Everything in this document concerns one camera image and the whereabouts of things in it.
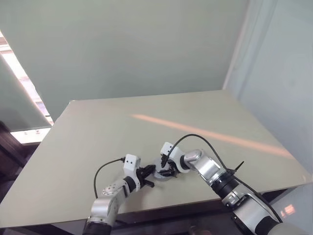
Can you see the white window sill ledge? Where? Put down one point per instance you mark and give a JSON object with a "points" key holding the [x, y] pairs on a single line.
{"points": [[29, 135]]}

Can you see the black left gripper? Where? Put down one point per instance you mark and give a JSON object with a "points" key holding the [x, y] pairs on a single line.
{"points": [[140, 176]]}

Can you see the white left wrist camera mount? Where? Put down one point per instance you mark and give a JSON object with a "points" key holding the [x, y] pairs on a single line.
{"points": [[131, 162]]}

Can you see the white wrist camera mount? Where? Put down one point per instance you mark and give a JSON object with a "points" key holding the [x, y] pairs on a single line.
{"points": [[131, 162], [168, 149]]}

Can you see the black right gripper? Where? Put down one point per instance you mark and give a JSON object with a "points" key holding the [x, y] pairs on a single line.
{"points": [[168, 163]]}

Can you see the dark wooden furniture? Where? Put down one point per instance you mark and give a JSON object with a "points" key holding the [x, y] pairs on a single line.
{"points": [[9, 156]]}

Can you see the pale window roller blind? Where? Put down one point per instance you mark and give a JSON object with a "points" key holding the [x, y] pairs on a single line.
{"points": [[17, 98]]}

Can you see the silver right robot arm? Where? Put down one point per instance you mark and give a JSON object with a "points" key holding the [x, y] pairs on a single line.
{"points": [[234, 191]]}

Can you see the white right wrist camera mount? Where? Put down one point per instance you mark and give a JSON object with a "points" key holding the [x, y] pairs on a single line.
{"points": [[168, 149]]}

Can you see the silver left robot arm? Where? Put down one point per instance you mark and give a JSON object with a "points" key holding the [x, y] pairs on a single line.
{"points": [[107, 203]]}

